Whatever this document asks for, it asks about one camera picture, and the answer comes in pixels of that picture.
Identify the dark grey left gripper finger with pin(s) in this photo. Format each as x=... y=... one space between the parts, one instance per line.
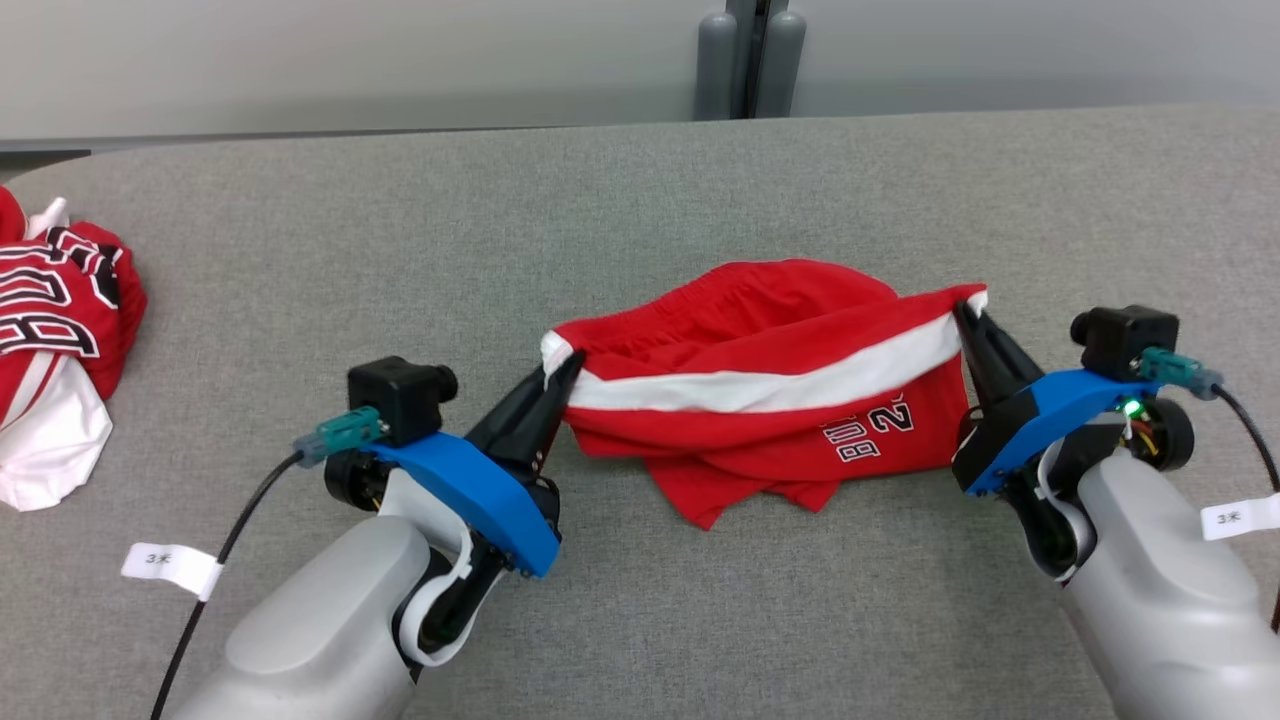
x=525 y=415
x=545 y=445

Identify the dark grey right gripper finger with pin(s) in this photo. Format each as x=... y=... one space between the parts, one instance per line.
x=975 y=360
x=1008 y=365

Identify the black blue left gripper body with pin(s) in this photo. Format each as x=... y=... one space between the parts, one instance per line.
x=490 y=510

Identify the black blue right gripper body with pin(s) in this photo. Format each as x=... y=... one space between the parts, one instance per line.
x=1040 y=410

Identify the red shorts with white stripe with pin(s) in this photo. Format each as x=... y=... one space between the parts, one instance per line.
x=760 y=400

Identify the red basketball jersey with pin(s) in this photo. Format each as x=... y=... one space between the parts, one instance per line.
x=60 y=330

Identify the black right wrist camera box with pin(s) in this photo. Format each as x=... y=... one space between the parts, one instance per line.
x=1125 y=342

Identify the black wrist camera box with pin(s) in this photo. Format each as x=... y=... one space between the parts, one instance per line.
x=1125 y=342
x=400 y=400

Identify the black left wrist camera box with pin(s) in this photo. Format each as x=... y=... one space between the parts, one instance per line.
x=400 y=400

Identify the grey partition post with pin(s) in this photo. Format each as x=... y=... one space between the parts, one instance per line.
x=750 y=60

